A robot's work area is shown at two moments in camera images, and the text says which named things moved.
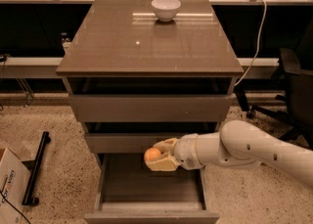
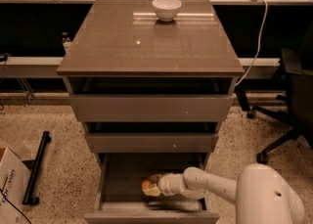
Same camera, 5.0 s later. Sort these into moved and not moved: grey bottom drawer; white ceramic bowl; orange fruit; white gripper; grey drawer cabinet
Moved: white gripper; orange fruit
Not moved: grey bottom drawer; grey drawer cabinet; white ceramic bowl
